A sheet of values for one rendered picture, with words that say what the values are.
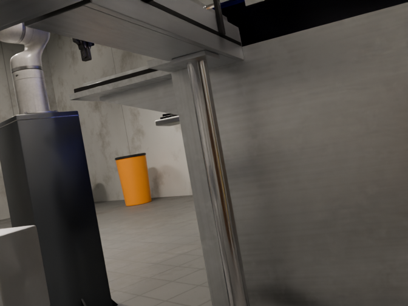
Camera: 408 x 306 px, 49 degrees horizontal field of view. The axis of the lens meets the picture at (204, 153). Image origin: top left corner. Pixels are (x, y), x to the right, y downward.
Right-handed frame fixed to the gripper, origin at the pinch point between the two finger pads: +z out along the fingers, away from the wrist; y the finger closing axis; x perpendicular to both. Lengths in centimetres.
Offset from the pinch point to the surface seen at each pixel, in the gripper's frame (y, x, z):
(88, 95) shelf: -10.8, -5.9, 16.3
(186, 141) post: -12, -39, 38
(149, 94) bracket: -2.3, -24.1, 19.6
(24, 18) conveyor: -83, -51, 18
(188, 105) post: -12, -42, 27
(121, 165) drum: 414, 275, 41
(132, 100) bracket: -2.3, -17.2, 20.2
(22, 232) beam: -87, -48, 48
